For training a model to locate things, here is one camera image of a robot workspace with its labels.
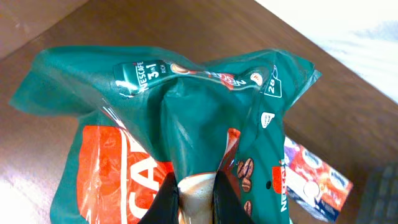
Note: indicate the blue Kleenex tissue multipack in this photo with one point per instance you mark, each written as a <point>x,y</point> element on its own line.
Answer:
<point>313,184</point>

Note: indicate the grey plastic lattice basket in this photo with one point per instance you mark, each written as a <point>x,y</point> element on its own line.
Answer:
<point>379,198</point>

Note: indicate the green Nescafe coffee bag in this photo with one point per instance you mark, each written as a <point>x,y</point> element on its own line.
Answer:
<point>144,112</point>

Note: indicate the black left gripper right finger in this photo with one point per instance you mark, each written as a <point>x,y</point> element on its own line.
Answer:
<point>226,206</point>

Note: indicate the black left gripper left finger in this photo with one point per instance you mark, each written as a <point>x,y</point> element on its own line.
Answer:
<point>164,209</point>

